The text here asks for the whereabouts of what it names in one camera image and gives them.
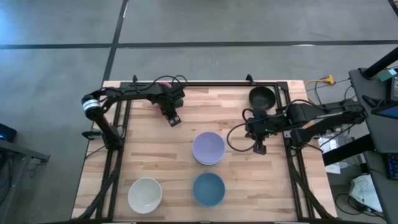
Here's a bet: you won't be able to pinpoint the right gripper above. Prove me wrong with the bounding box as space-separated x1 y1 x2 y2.
245 113 276 156

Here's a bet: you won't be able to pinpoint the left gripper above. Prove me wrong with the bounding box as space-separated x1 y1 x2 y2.
157 88 185 128

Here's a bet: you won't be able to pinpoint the purple bowl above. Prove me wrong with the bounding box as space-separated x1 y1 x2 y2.
192 131 226 164

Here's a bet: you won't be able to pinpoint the black bowl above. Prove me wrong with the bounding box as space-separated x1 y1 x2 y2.
248 86 277 111

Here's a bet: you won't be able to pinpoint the blue bowl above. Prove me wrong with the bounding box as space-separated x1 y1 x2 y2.
192 172 226 208

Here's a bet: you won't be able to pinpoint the white papers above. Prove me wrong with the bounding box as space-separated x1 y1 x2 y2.
318 136 341 175

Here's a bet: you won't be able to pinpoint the white plastic bag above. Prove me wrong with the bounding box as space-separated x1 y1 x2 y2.
349 173 384 213

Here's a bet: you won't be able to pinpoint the grey desk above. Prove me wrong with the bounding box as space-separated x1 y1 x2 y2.
348 67 398 224

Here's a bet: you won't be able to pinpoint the black pole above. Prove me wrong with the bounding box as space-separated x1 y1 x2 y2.
362 46 398 80

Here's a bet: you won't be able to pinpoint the teal box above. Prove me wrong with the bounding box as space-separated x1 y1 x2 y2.
378 68 398 83

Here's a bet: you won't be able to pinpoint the grey side table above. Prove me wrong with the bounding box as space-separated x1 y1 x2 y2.
0 139 51 224

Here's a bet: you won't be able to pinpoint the black device with blue light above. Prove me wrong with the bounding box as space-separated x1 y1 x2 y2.
0 123 18 143

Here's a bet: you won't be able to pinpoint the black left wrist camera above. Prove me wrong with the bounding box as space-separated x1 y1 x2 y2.
172 86 186 108

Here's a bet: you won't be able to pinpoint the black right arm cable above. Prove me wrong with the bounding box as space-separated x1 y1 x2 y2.
226 99 312 153

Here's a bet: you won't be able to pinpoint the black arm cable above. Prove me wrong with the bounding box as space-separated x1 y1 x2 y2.
148 74 188 88
226 99 312 153

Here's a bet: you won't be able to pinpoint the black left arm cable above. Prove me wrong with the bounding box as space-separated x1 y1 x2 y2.
148 74 188 88

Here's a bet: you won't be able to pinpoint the black metal table frame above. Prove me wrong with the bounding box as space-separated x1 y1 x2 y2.
74 81 336 222

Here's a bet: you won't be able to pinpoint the black side bracket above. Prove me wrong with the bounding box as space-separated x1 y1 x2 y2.
81 129 103 140

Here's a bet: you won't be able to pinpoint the yellow extension cord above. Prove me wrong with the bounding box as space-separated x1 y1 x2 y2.
303 74 336 93

